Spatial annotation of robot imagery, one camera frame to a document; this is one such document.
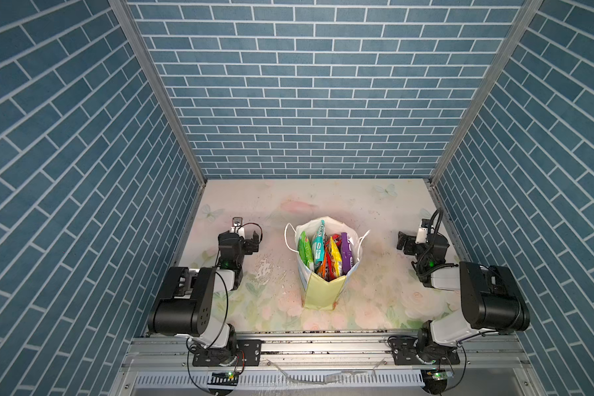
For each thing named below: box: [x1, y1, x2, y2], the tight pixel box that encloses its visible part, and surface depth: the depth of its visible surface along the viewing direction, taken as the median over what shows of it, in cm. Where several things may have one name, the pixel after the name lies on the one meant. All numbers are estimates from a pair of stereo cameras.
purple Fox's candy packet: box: [340, 231, 354, 276], surface depth 76 cm
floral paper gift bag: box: [283, 216, 371, 312], surface depth 76 cm
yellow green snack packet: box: [329, 235, 343, 278], surface depth 72 cm
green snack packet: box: [297, 231, 315, 269], surface depth 77 cm
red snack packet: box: [332, 233, 343, 252], surface depth 80 cm
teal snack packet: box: [311, 219, 326, 267], surface depth 75 cm
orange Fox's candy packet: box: [317, 250, 327, 279], surface depth 74 cm
